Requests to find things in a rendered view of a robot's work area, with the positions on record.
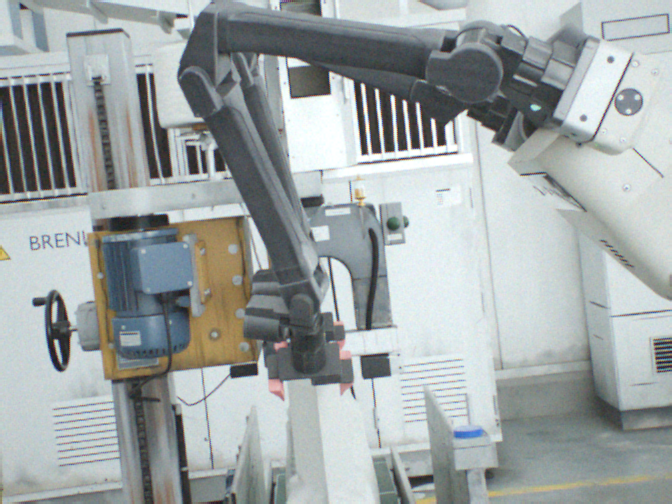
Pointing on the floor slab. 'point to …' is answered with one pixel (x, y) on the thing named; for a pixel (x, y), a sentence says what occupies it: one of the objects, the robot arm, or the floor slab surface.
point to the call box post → (474, 486)
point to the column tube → (124, 102)
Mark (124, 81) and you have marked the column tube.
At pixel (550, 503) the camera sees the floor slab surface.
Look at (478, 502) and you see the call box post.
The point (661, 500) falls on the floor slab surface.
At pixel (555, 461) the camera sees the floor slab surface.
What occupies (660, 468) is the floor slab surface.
